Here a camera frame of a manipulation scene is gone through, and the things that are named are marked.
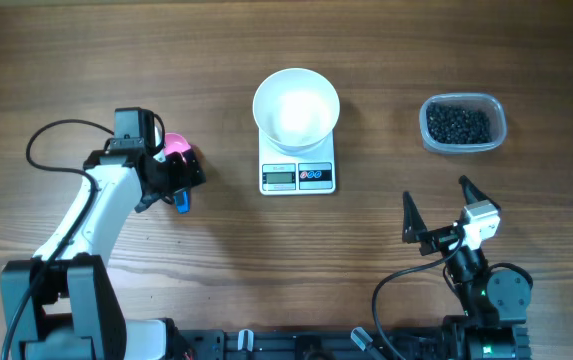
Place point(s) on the black beans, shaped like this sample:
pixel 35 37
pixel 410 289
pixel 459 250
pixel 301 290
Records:
pixel 449 124

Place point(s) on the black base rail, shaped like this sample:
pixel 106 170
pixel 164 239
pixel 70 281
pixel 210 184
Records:
pixel 326 345

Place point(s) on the white digital kitchen scale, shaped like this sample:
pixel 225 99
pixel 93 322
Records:
pixel 302 171

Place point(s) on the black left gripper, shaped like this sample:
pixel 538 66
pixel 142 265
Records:
pixel 182 181

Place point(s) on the pink scoop with blue handle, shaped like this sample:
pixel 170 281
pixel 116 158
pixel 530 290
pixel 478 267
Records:
pixel 176 144

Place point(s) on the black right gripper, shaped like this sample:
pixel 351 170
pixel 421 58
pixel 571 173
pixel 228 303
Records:
pixel 414 230

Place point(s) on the clear plastic container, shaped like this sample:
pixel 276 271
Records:
pixel 472 101

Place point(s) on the white bowl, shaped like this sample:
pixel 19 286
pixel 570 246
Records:
pixel 296 108

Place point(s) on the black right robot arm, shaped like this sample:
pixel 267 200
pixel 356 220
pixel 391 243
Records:
pixel 494 298

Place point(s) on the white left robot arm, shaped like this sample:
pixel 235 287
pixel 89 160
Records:
pixel 60 303

